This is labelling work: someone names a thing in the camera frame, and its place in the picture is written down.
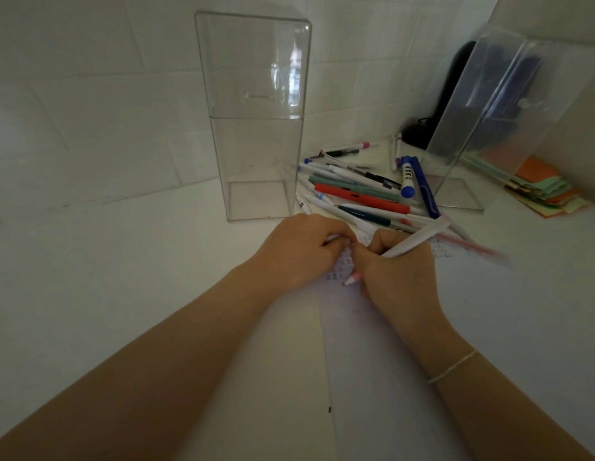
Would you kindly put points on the person's left hand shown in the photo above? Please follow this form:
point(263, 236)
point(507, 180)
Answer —
point(297, 254)

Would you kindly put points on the person's right hand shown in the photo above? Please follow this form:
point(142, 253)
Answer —
point(408, 288)

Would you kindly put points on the white pen pink tip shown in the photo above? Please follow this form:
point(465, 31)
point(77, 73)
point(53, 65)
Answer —
point(422, 234)

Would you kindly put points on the dark teal pen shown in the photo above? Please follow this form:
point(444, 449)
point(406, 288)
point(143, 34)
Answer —
point(365, 214)

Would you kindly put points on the pile of assorted pens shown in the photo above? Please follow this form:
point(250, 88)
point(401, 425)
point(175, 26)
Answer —
point(360, 193)

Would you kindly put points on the white paper sheet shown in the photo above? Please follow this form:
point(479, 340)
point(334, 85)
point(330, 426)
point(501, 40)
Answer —
point(379, 403)

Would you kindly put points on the clear acrylic box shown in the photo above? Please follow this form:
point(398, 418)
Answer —
point(499, 100)
point(254, 100)

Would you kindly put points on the person's left forearm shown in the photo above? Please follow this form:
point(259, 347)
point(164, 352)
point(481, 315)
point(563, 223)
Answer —
point(134, 369)

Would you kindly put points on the stack of coloured sticky notes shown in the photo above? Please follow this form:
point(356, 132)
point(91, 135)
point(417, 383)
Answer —
point(542, 179)

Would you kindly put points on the black bag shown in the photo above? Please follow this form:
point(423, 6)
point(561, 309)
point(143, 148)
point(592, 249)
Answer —
point(446, 95)

